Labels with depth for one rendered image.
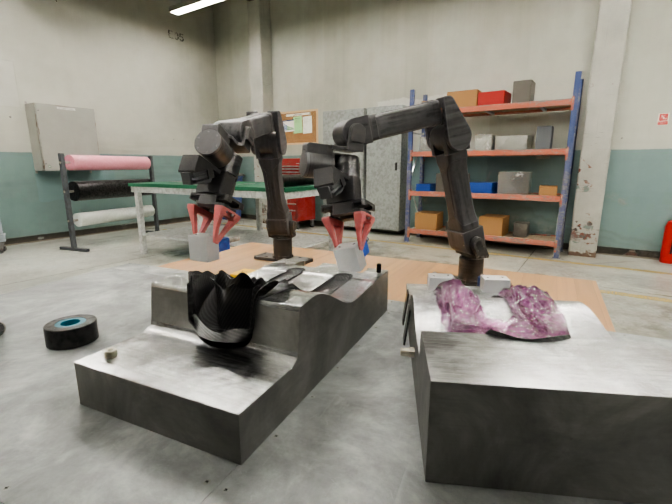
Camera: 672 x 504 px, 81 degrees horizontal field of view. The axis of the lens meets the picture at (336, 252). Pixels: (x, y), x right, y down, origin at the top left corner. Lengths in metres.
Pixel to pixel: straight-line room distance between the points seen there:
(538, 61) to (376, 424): 5.91
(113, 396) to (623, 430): 0.54
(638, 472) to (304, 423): 0.33
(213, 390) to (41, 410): 0.25
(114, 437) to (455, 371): 0.39
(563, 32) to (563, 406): 5.97
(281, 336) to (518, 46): 5.98
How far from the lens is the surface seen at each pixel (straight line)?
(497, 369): 0.43
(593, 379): 0.46
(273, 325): 0.53
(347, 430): 0.51
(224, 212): 0.86
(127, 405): 0.57
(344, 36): 7.42
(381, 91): 6.87
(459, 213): 1.02
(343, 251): 0.81
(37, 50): 7.64
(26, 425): 0.64
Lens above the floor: 1.10
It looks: 12 degrees down
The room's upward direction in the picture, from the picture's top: straight up
